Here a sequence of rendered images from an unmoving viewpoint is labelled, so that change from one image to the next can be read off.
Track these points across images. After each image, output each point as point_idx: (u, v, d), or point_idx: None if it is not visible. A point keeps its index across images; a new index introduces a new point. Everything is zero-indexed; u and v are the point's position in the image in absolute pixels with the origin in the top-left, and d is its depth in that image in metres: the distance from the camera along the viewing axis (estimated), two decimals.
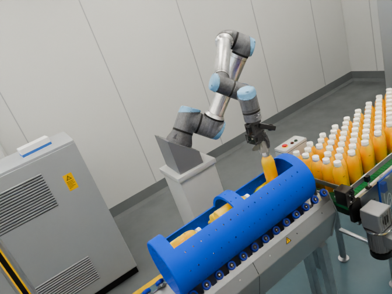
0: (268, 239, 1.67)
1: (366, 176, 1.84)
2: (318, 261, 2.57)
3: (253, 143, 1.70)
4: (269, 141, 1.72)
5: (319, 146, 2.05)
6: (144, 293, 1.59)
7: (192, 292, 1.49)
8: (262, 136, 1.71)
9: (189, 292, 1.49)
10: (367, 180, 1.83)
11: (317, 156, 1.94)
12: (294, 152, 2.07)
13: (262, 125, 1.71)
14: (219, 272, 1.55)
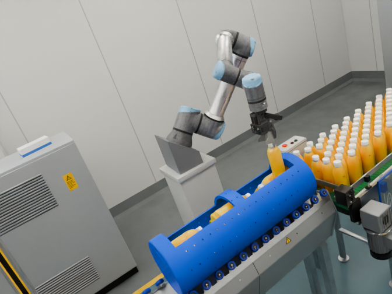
0: (268, 240, 1.67)
1: (366, 176, 1.84)
2: (318, 261, 2.57)
3: (259, 133, 1.63)
4: (275, 131, 1.65)
5: (319, 146, 2.05)
6: (144, 293, 1.59)
7: (192, 291, 1.49)
8: (269, 125, 1.64)
9: (191, 291, 1.49)
10: (367, 180, 1.83)
11: (317, 156, 1.94)
12: (294, 152, 2.07)
13: (268, 114, 1.64)
14: (220, 272, 1.55)
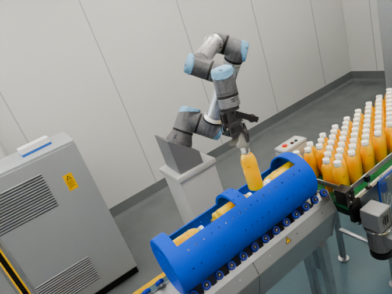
0: (267, 241, 1.66)
1: (366, 176, 1.84)
2: (318, 261, 2.57)
3: (228, 134, 1.40)
4: (248, 133, 1.41)
5: (319, 146, 2.05)
6: (144, 293, 1.59)
7: (193, 292, 1.50)
8: (240, 126, 1.41)
9: (192, 290, 1.50)
10: (367, 180, 1.83)
11: None
12: (294, 152, 2.07)
13: (240, 113, 1.41)
14: (221, 272, 1.55)
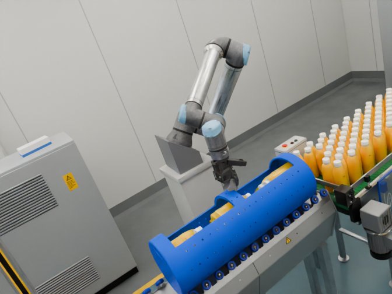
0: (268, 240, 1.67)
1: (366, 176, 1.84)
2: (318, 261, 2.57)
3: (221, 181, 1.57)
4: (238, 179, 1.59)
5: (319, 146, 2.05)
6: (144, 293, 1.59)
7: (192, 291, 1.49)
8: (231, 173, 1.58)
9: (191, 291, 1.49)
10: (367, 180, 1.83)
11: None
12: (294, 152, 2.07)
13: (230, 161, 1.57)
14: (220, 272, 1.55)
